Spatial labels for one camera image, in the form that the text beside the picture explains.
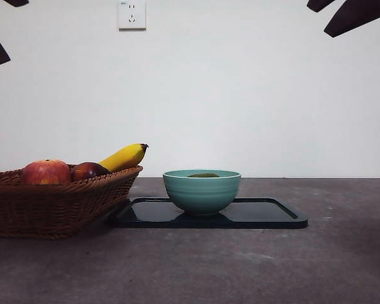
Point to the dark red plum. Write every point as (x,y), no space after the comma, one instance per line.
(88,171)

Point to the green avocado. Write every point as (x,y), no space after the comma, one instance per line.
(202,175)

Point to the brown wicker basket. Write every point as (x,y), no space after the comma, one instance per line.
(50,209)

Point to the white wall power socket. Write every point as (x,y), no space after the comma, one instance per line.
(132,19)

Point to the red apple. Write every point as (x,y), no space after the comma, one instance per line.
(46,172)

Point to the black rectangular tray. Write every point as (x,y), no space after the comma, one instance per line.
(259,215)

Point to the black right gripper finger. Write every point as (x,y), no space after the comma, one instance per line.
(358,16)
(323,4)

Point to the yellow banana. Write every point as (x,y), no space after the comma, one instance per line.
(126,156)

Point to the teal ceramic bowl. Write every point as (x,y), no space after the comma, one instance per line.
(202,196)

